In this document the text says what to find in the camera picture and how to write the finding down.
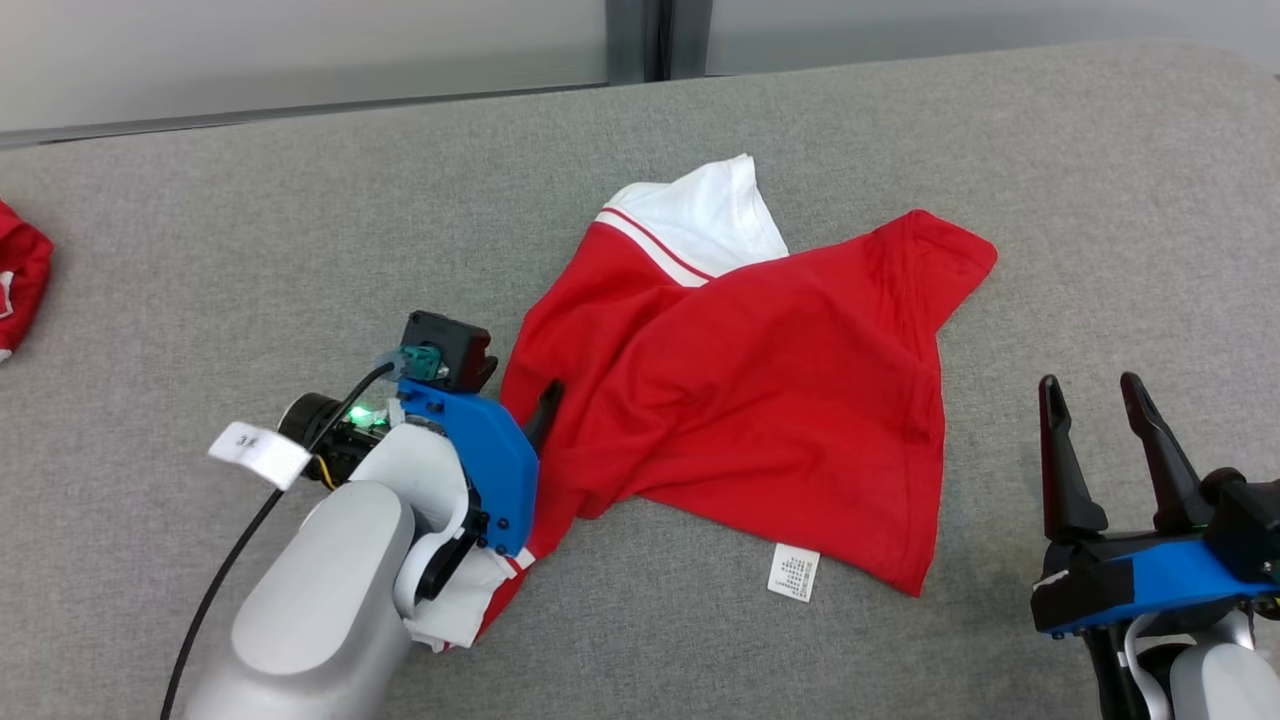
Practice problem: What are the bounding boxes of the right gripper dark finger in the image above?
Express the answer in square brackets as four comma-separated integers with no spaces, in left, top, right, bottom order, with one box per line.
[1038,374,1110,547]
[1120,372,1216,533]

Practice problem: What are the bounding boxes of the red white number jersey shirt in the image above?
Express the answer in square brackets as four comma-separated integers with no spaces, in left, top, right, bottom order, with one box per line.
[405,153,999,652]

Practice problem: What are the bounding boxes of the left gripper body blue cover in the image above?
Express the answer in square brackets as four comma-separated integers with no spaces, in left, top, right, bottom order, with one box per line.
[278,380,542,559]

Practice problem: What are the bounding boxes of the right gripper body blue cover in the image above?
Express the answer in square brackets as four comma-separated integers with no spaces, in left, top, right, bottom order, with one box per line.
[1030,528,1280,637]

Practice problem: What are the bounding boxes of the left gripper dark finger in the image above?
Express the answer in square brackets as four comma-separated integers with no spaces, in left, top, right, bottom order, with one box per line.
[524,378,565,454]

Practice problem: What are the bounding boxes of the red shorts with white panels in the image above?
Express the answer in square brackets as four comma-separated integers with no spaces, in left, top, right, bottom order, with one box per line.
[0,200,54,363]

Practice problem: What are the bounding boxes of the grey partition base rail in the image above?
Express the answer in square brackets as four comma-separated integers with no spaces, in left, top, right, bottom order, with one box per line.
[0,82,611,151]

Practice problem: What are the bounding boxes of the white paper cable tag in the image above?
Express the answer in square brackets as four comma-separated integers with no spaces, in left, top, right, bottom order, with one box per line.
[208,422,313,491]

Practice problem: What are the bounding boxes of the grey partition post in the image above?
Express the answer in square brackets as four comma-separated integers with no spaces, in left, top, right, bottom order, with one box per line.
[605,0,711,83]

